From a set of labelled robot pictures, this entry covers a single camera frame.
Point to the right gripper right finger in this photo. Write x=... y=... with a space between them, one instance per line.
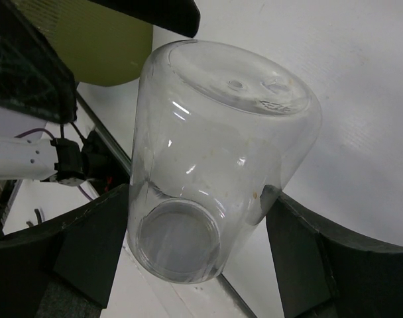
x=326 y=270

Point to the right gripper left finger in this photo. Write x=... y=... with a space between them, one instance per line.
x=65 y=267

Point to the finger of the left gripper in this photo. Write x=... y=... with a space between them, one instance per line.
x=179 y=16
x=33 y=79

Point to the black mounting rail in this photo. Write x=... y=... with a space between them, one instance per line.
x=118 y=153

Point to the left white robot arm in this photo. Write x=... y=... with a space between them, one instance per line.
x=50 y=159

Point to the clear bottle without cap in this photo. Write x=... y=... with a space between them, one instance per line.
x=219 y=132

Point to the olive green mesh bin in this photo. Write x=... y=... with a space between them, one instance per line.
x=100 y=46

